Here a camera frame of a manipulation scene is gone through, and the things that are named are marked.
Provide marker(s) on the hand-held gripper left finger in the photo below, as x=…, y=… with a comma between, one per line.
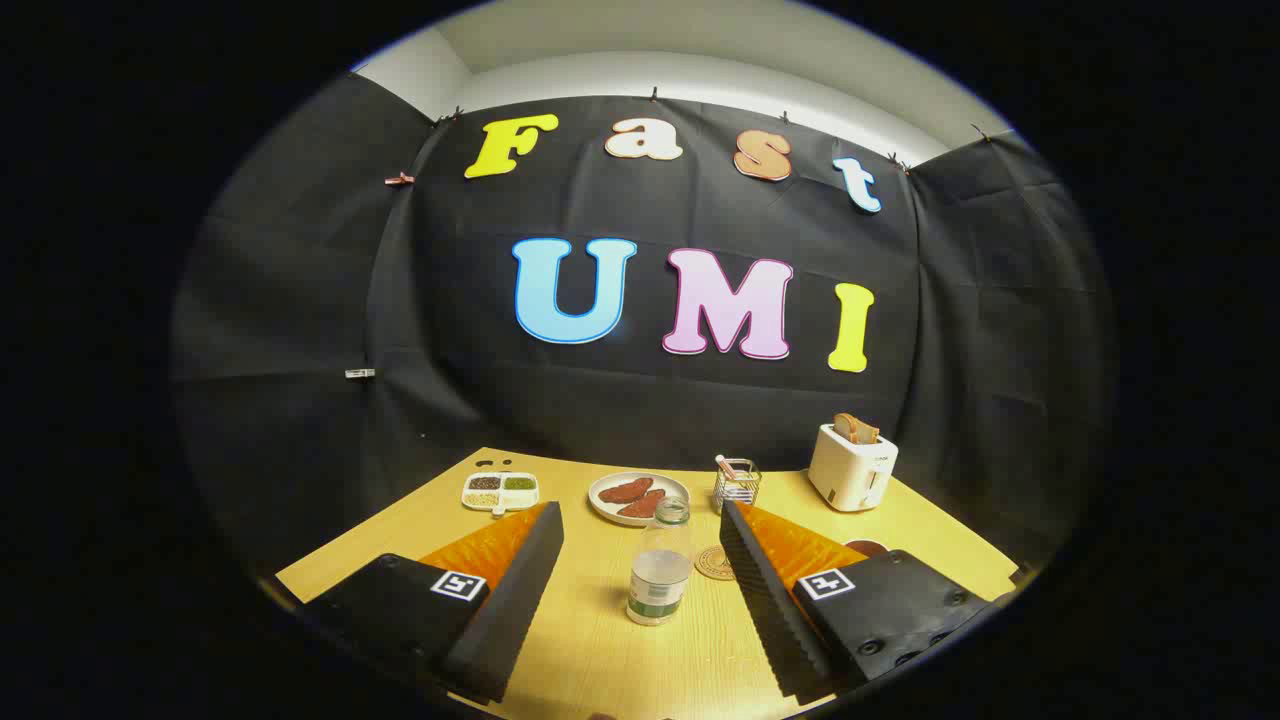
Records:
x=520, y=590

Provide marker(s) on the white round plate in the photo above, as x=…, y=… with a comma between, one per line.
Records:
x=605, y=505

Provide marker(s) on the white divided condiment tray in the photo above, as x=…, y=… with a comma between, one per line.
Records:
x=500, y=492

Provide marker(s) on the wooden table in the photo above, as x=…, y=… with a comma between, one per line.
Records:
x=600, y=660

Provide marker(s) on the clear plastic juice bottle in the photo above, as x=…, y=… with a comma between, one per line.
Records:
x=659, y=575

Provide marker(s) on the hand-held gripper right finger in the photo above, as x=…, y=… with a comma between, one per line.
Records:
x=765, y=600

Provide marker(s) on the round cork coaster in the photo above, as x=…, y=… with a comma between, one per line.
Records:
x=712, y=563

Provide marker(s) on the white toaster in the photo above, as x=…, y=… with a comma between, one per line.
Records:
x=850, y=475

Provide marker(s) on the toast bread slice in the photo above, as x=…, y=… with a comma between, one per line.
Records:
x=846, y=428
x=868, y=434

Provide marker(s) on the brown meat patty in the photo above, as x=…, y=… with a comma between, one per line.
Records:
x=642, y=505
x=625, y=490

